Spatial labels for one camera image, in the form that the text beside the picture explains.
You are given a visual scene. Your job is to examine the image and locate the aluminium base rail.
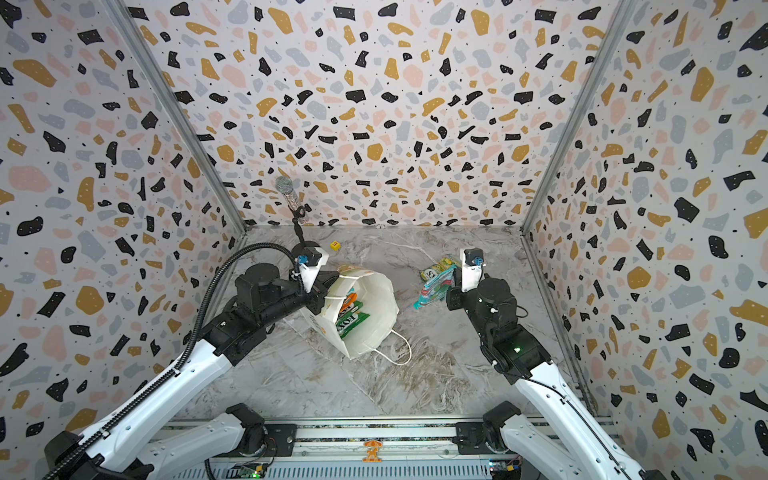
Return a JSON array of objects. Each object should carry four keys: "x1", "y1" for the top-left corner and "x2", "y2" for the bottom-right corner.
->
[{"x1": 142, "y1": 404, "x2": 622, "y2": 479}]

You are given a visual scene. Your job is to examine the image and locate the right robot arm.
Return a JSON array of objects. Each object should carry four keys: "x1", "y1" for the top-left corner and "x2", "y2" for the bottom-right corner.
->
[{"x1": 446, "y1": 265, "x2": 664, "y2": 479}]

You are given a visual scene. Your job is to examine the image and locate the orange Fox's candy bag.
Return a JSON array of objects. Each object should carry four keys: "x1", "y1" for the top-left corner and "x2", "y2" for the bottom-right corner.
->
[{"x1": 340, "y1": 288, "x2": 357, "y2": 312}]

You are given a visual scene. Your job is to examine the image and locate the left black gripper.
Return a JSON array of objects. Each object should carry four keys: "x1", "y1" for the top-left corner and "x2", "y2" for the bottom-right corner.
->
[{"x1": 261, "y1": 268, "x2": 339, "y2": 329}]

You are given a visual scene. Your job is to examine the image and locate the white paper shopping bag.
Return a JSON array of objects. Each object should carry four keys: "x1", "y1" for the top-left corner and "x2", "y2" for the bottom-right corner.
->
[{"x1": 300, "y1": 265, "x2": 412, "y2": 366}]

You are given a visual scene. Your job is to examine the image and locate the green circuit board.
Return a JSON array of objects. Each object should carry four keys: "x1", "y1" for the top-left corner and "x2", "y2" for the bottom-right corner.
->
[{"x1": 227, "y1": 463, "x2": 269, "y2": 480}]

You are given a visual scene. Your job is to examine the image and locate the black corrugated cable conduit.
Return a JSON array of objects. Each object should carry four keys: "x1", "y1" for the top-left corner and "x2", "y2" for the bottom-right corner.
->
[{"x1": 41, "y1": 242, "x2": 298, "y2": 480}]

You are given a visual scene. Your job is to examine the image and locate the yellow-green Fox's candy bag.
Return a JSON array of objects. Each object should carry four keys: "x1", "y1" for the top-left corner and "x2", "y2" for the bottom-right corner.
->
[{"x1": 420, "y1": 257, "x2": 456, "y2": 282}]

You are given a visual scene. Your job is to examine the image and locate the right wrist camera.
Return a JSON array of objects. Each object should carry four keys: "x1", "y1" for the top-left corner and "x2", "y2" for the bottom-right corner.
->
[{"x1": 460, "y1": 248, "x2": 485, "y2": 293}]

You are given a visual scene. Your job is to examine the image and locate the green Fox's candy bag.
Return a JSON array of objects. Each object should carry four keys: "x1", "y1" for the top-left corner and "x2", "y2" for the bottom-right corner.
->
[{"x1": 335, "y1": 301, "x2": 370, "y2": 339}]

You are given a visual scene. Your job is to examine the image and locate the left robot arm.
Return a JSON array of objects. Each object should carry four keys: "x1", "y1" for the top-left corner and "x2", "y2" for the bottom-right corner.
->
[{"x1": 45, "y1": 262, "x2": 339, "y2": 479}]

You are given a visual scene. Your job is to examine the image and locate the teal mint Fox's candy bag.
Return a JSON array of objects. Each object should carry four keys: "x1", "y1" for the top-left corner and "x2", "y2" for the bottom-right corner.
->
[{"x1": 413, "y1": 268, "x2": 455, "y2": 309}]

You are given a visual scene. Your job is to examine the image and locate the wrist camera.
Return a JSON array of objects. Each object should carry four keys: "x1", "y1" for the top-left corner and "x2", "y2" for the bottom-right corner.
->
[
  {"x1": 460, "y1": 248, "x2": 485, "y2": 293},
  {"x1": 297, "y1": 246, "x2": 329, "y2": 293}
]

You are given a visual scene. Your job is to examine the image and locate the microphone on black stand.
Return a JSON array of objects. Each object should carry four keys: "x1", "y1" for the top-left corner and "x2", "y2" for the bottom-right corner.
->
[{"x1": 275, "y1": 175, "x2": 319, "y2": 251}]

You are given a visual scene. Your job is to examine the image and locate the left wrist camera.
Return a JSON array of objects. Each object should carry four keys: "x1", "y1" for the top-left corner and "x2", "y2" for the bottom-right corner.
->
[{"x1": 297, "y1": 246, "x2": 329, "y2": 293}]

